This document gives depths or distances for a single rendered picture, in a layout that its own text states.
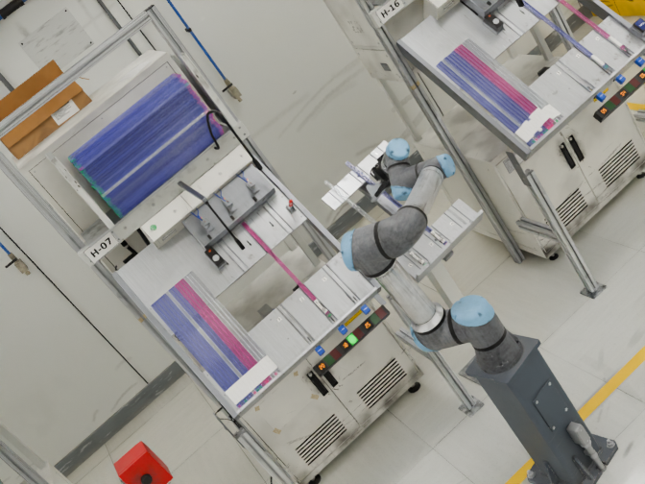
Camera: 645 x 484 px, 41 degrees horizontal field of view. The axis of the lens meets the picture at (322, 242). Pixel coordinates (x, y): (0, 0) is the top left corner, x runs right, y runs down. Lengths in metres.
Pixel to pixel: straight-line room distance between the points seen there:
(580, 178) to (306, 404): 1.54
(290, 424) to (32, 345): 1.85
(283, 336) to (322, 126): 2.19
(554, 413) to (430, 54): 1.50
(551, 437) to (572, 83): 1.39
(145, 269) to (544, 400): 1.49
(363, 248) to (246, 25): 2.61
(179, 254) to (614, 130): 1.98
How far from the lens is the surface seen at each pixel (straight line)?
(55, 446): 5.15
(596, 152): 3.97
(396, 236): 2.39
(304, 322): 3.10
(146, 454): 3.17
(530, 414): 2.82
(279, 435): 3.53
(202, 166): 3.27
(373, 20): 3.51
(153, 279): 3.24
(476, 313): 2.62
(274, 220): 3.22
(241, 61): 4.84
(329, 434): 3.62
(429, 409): 3.66
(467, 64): 3.51
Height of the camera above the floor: 2.28
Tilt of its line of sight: 26 degrees down
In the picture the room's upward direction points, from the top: 36 degrees counter-clockwise
